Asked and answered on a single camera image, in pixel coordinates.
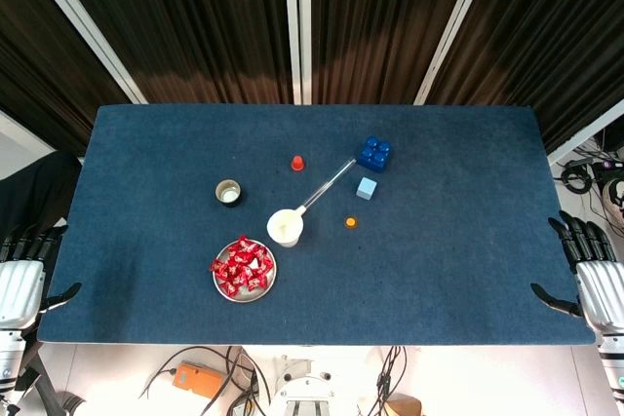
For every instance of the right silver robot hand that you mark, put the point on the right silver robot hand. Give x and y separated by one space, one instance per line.
602 289

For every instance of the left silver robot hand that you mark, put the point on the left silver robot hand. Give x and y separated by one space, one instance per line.
22 289

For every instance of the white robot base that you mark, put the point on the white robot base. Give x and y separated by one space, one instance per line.
304 396

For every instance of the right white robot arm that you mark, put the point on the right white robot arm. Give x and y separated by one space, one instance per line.
613 367

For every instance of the small black paper cup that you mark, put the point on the small black paper cup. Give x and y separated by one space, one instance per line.
228 192

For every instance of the white paper cup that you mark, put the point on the white paper cup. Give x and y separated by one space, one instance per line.
285 228

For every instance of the red small cone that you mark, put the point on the red small cone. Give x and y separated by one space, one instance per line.
298 163

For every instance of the blue table cloth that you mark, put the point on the blue table cloth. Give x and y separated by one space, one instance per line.
439 265

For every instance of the orange device box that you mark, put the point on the orange device box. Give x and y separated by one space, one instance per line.
197 379

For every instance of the brown wooden thing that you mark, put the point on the brown wooden thing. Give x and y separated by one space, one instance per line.
402 406

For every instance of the round steel plate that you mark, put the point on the round steel plate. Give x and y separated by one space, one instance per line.
259 294

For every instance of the dark brown curtain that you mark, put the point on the dark brown curtain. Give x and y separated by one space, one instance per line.
185 21
551 21
380 21
39 46

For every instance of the light blue cube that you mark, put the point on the light blue cube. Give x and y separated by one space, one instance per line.
366 188

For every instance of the orange round disc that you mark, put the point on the orange round disc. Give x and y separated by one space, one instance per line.
350 222

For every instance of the dark blue building block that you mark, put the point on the dark blue building block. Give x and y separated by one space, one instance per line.
375 153

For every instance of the clear glass test tube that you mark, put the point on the clear glass test tube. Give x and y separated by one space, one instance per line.
325 185

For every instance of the white double partition post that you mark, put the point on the white double partition post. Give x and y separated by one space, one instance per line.
304 21

